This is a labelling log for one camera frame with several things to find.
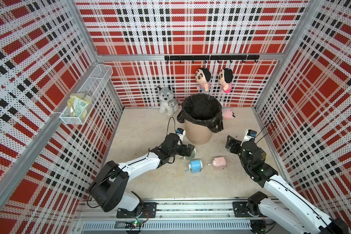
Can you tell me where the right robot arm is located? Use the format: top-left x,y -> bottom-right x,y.
225,136 -> 349,234

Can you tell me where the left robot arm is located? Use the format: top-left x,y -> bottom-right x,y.
87,128 -> 196,217

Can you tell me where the pink plush toy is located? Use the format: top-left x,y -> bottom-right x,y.
222,108 -> 236,119

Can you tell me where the black trash bag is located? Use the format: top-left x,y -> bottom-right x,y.
177,93 -> 223,133

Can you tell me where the grey husky plush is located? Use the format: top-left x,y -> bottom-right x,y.
157,86 -> 179,116

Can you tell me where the right hanging cartoon doll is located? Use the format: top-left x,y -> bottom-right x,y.
217,68 -> 233,94

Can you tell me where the hanging cartoon doll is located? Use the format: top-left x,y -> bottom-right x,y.
195,68 -> 211,93
217,68 -> 233,94

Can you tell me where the left hanging cartoon doll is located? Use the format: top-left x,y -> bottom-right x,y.
195,68 -> 211,93

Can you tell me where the yellow green packet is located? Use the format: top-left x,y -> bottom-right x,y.
67,93 -> 92,118

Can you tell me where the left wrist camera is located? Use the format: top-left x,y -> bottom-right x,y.
175,128 -> 186,141

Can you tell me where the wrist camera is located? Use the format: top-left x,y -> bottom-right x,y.
242,129 -> 257,142
175,128 -> 186,141

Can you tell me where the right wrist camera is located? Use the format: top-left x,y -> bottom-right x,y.
242,129 -> 257,142

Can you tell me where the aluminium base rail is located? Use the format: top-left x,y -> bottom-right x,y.
71,198 -> 280,234

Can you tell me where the black hook rail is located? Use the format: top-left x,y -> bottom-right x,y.
164,55 -> 260,61

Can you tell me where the white wire wall basket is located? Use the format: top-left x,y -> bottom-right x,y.
60,64 -> 113,125

